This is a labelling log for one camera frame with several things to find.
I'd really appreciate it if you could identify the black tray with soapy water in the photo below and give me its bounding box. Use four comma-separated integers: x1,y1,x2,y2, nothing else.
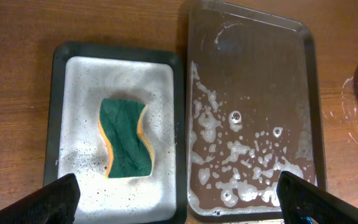
44,41,187,223

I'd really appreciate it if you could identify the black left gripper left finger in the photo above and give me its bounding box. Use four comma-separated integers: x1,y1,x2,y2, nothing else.
0,174,80,224

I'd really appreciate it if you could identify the green yellow sponge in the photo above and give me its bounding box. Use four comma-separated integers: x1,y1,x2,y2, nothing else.
98,98,155,179

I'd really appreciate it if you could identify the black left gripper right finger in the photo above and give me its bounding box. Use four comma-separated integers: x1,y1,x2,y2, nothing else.
277,171,358,224

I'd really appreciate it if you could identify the dark brown serving tray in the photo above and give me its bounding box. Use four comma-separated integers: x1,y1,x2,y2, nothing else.
186,1,326,223

